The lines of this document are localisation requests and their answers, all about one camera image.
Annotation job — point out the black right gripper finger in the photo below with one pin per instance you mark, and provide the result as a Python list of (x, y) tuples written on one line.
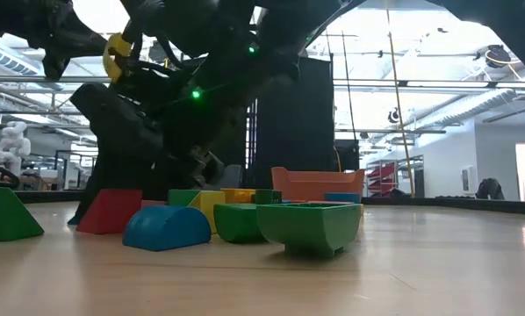
[(155, 188), (89, 193)]

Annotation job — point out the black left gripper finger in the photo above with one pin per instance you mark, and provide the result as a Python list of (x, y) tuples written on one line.
[(82, 44)]

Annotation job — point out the green square block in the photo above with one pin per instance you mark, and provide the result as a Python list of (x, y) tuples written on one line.
[(181, 197)]

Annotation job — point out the red triangular block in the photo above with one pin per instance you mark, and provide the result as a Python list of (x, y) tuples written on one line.
[(111, 213)]

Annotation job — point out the blue half-cylinder block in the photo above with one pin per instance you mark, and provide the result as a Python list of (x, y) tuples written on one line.
[(166, 230)]

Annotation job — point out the large yellow triangular block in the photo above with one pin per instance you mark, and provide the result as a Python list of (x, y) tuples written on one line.
[(210, 205)]

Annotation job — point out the green triangular block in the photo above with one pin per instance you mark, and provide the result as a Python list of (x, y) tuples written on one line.
[(5, 219)]

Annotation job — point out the green rounded block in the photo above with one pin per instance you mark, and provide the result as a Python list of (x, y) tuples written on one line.
[(236, 221)]

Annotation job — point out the green plastic bowl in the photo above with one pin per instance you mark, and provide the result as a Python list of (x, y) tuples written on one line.
[(308, 228)]

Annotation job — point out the blue rectangular block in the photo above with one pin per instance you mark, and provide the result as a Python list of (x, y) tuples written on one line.
[(342, 198)]

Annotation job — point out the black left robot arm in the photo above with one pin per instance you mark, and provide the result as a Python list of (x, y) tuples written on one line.
[(3, 17)]

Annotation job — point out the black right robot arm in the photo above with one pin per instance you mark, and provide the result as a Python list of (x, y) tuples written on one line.
[(289, 26)]

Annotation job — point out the black folding screen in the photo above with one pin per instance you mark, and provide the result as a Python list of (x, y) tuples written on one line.
[(293, 131)]

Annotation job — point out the orange plastic bin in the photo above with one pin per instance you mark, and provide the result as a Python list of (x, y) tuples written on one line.
[(319, 184)]

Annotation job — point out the black box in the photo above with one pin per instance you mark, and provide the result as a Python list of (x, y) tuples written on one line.
[(347, 155)]

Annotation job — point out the red shelf rack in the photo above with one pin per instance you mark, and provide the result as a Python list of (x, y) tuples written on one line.
[(381, 175)]

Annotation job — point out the black ceiling reel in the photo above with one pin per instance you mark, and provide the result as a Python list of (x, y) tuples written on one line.
[(498, 56), (394, 116)]

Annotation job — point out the black office chair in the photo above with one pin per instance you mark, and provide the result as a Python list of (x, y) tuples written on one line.
[(490, 189)]

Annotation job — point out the black metal frame rack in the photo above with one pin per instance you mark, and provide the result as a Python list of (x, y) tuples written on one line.
[(74, 152)]

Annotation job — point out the black aluminium table frame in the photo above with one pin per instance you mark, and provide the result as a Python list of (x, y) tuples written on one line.
[(464, 205)]

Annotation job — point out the white wall box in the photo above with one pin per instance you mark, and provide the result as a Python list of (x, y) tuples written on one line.
[(467, 180)]

